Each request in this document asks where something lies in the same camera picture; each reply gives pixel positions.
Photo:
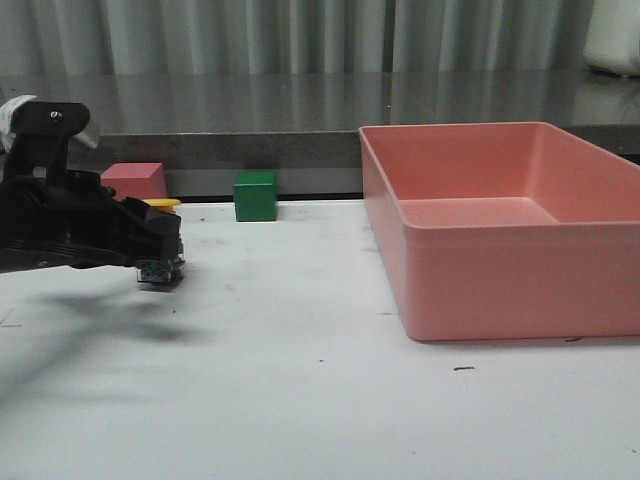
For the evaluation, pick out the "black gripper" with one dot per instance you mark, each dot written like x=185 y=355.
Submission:
x=52 y=216

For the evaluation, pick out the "yellow push button switch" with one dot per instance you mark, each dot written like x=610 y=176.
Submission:
x=165 y=272

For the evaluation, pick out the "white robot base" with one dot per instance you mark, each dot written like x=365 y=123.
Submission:
x=612 y=41

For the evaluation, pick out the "pink cube block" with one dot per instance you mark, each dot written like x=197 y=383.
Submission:
x=140 y=180

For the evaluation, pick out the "green cube block middle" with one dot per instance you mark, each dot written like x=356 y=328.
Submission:
x=255 y=196

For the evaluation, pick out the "grey curtain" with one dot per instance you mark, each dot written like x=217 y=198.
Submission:
x=289 y=37

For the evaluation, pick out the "pink plastic bin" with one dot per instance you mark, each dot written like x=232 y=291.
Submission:
x=503 y=230

